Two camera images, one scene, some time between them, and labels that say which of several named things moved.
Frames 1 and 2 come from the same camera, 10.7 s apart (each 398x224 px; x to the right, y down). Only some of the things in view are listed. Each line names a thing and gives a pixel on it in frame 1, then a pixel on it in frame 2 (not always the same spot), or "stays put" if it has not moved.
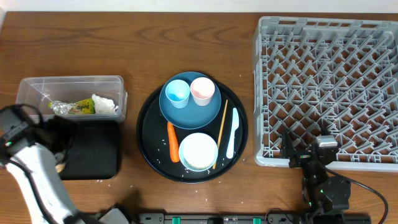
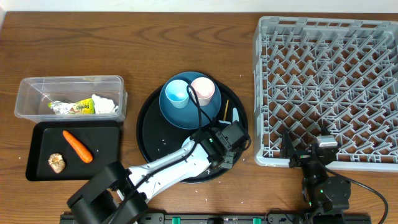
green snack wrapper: x=61 y=108 stays put
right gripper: x=288 y=150 stays put
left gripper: x=68 y=128 to x=229 y=166
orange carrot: x=173 y=142 to x=83 y=153
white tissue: x=104 y=106 stays put
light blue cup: x=178 y=92 stays put
